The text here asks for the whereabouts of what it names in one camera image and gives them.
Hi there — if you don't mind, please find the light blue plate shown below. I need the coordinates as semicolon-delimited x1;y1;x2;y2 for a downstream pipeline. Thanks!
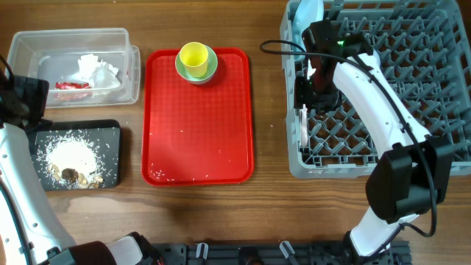
292;0;324;52

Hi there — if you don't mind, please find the red snack wrapper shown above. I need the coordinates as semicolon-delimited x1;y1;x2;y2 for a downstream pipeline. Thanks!
54;82;92;101

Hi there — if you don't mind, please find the white plastic fork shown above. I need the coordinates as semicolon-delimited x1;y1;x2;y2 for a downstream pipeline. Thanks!
300;105;309;148

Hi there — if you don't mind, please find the food scraps and rice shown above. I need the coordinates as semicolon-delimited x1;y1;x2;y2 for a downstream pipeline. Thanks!
36;130;111;191

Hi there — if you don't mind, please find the white napkin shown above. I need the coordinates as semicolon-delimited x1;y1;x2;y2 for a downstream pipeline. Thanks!
71;54;121;89

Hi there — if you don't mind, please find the green small saucer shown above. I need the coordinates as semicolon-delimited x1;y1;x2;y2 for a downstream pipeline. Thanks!
175;46;218;85

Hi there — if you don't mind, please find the yellow plastic cup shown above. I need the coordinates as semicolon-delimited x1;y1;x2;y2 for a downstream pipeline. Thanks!
180;42;209;77

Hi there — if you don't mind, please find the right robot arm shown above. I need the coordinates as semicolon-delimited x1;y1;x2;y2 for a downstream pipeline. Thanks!
294;21;453;264

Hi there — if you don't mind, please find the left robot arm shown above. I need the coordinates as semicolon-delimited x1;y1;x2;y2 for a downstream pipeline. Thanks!
1;66;160;264

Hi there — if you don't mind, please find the clear plastic waste bin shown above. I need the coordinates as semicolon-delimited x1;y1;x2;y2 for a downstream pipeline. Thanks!
7;28;141;108

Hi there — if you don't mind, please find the grey dishwasher rack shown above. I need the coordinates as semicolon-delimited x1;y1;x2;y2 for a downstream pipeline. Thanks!
282;1;470;179

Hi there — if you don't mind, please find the black rectangular tray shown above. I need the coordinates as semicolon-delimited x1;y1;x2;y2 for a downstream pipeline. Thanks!
27;119;122;192

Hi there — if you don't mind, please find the red serving tray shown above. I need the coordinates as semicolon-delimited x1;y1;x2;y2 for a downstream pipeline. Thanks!
141;48;255;187

